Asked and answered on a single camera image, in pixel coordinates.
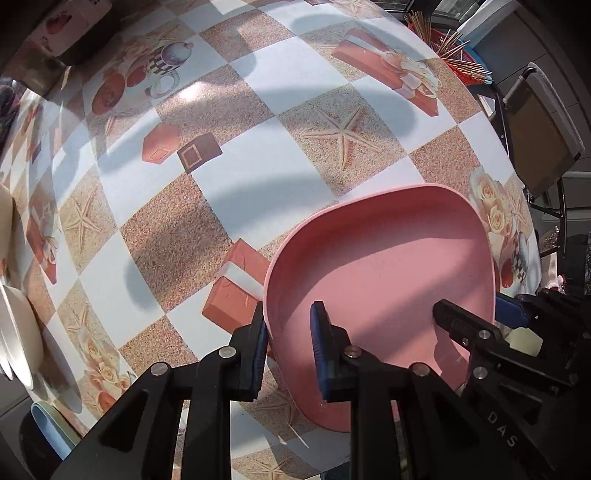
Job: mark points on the patterned tablecloth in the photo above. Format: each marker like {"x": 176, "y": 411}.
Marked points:
{"x": 172, "y": 165}

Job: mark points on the folding chair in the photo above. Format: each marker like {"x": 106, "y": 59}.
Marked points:
{"x": 540, "y": 137}

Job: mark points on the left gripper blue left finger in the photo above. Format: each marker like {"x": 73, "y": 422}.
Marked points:
{"x": 250, "y": 341}

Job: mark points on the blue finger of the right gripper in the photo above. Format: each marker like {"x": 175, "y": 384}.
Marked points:
{"x": 510, "y": 312}

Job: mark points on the strawberry print mug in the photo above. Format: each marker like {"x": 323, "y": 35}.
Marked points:
{"x": 67, "y": 23}

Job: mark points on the pink rectangular plate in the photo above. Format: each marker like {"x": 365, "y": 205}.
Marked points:
{"x": 379, "y": 264}

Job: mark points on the white bowl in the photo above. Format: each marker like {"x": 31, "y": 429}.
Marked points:
{"x": 20, "y": 335}
{"x": 6, "y": 219}

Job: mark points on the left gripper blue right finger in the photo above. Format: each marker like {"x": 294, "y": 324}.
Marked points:
{"x": 329, "y": 342}

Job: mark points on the blue rectangular plate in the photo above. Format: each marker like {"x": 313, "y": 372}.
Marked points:
{"x": 56, "y": 430}

